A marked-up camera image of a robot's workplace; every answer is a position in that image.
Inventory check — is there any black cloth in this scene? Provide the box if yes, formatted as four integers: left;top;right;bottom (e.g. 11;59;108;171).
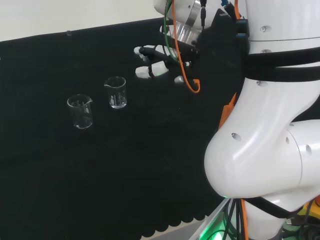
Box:
0;16;251;240

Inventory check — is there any clear glass beaker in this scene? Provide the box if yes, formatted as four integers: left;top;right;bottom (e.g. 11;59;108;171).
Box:
103;76;128;110
66;93;94;130

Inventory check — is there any grey metal base plate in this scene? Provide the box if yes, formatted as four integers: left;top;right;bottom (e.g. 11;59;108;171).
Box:
191;197;236;240

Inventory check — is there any green cable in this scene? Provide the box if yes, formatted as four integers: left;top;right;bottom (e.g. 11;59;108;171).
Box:
162;0;182;65

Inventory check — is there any black cable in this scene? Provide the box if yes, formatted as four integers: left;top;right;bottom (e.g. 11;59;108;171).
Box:
222;198;241;240

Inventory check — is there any yellow stop button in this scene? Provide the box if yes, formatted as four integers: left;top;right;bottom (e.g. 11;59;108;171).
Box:
296;196;320;226

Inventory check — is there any orange cable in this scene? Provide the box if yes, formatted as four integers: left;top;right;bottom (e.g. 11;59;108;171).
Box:
171;0;202;94
239;198;250;240

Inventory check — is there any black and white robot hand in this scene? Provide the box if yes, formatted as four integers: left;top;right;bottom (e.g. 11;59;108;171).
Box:
133;24;201;87

